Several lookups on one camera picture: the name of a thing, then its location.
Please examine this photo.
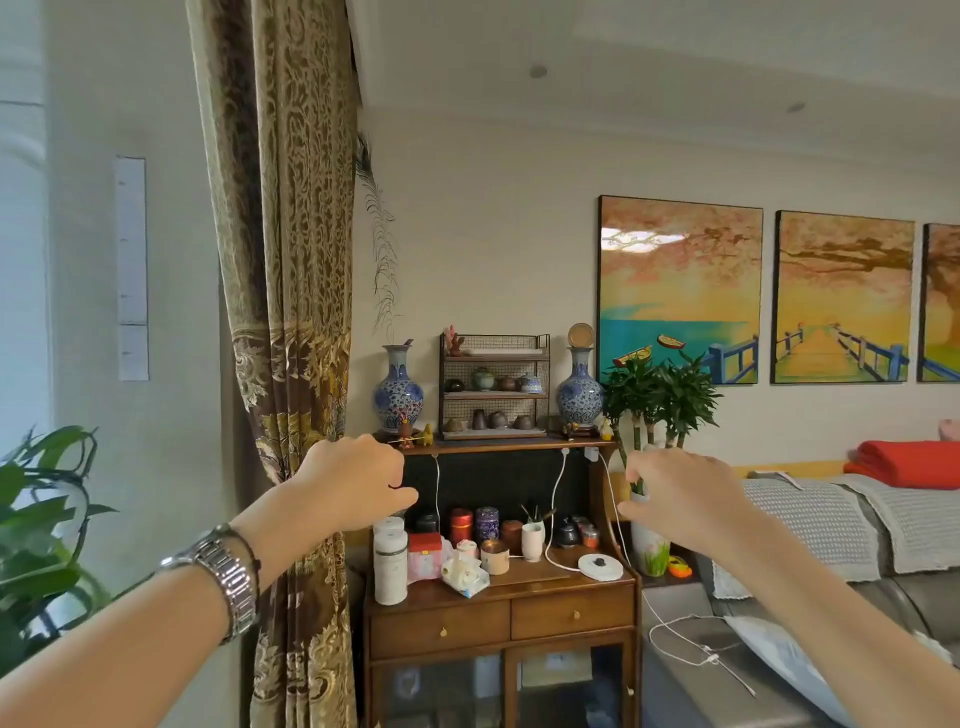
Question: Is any person's right hand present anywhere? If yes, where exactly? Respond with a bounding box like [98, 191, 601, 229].
[616, 447, 753, 558]

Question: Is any person's left hand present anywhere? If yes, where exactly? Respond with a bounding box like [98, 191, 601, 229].
[292, 433, 420, 537]

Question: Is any person's right forearm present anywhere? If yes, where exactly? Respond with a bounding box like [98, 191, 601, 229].
[712, 498, 960, 728]

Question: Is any person's left forearm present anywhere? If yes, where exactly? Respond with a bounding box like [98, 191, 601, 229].
[0, 478, 320, 728]

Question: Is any white painted flower vase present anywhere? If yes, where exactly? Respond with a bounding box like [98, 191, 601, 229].
[629, 489, 673, 579]

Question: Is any pink box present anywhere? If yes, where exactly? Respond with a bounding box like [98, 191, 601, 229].
[406, 531, 446, 585]

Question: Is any tall white canister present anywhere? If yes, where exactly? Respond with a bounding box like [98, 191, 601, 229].
[372, 528, 411, 608]

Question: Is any white round kettle base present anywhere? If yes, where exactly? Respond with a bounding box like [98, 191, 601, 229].
[576, 552, 626, 584]

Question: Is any white tissue packet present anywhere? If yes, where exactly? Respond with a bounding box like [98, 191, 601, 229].
[440, 552, 492, 600]

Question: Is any white cup with sprigs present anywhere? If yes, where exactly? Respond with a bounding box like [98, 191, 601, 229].
[519, 504, 558, 564]

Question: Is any blue white porcelain vase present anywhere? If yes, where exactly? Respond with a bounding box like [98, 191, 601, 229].
[555, 346, 606, 431]
[372, 339, 426, 435]

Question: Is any green bamboo plant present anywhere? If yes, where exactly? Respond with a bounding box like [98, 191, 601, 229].
[601, 351, 726, 498]

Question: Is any brown wooden cabinet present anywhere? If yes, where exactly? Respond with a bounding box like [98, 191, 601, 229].
[362, 432, 645, 728]

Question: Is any grey knitted blanket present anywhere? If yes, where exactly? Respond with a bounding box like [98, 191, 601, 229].
[709, 471, 960, 602]

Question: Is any silver metal wristwatch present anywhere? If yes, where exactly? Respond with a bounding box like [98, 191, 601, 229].
[158, 523, 261, 647]

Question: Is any light grey pillow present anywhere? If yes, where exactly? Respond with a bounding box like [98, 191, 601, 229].
[723, 613, 960, 728]

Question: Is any boats and sea painting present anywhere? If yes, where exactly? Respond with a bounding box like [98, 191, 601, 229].
[596, 194, 765, 387]

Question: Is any peacock feather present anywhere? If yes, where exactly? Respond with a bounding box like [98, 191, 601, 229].
[354, 132, 401, 347]

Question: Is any red folded blanket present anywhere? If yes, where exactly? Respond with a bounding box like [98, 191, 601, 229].
[843, 439, 960, 492]

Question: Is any gold brown patterned curtain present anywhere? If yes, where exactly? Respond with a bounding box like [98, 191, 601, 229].
[185, 0, 362, 728]

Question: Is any pier and tree painting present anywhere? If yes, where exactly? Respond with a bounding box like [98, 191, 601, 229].
[771, 209, 918, 386]

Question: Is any green leafy houseplant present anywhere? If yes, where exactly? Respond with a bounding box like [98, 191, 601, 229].
[0, 425, 119, 678]

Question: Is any tree trunk painting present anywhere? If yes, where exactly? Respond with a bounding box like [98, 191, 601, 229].
[917, 222, 960, 384]

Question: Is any white kettle base cable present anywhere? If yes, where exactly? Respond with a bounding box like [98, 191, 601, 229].
[543, 447, 595, 576]

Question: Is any long white charging cable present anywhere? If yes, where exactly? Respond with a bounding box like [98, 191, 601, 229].
[597, 448, 759, 699]

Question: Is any black wire shelf rack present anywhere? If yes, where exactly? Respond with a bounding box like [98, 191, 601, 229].
[438, 333, 552, 442]

